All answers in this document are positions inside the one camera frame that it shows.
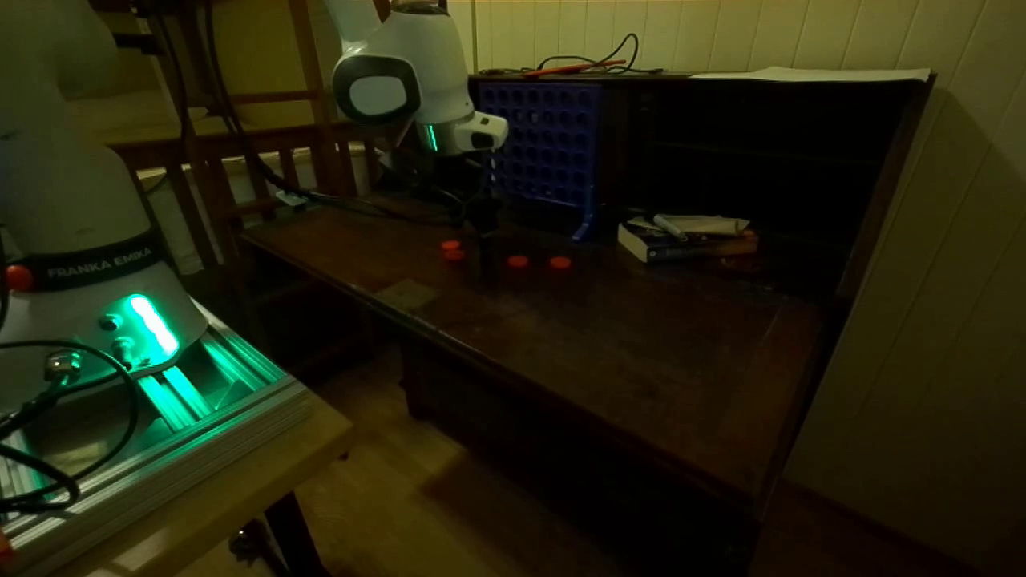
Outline white paper sheet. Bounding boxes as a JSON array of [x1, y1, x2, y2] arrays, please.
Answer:
[[688, 68, 932, 83]]

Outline orange game disc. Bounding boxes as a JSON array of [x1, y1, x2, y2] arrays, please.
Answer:
[[508, 257, 532, 270], [547, 257, 573, 270], [439, 242, 464, 262]]

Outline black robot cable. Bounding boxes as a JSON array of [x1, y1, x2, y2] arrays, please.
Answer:
[[0, 204, 141, 516]]

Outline red and black cables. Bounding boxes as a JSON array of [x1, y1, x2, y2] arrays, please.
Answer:
[[478, 30, 667, 79]]

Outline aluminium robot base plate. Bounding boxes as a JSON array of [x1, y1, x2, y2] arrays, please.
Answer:
[[3, 322, 303, 577]]

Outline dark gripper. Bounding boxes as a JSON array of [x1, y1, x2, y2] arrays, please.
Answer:
[[434, 154, 501, 286]]

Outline stack of books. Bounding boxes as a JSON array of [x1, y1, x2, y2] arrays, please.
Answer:
[[614, 215, 761, 262]]

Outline dark wooden secretary desk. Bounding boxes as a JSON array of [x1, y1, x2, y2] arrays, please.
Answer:
[[251, 76, 929, 577]]

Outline wooden chair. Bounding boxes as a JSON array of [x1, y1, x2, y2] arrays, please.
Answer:
[[114, 0, 385, 229]]

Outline blue connect four grid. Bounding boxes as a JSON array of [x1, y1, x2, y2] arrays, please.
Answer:
[[476, 79, 604, 242]]

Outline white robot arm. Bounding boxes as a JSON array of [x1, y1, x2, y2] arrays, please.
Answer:
[[0, 0, 509, 414]]

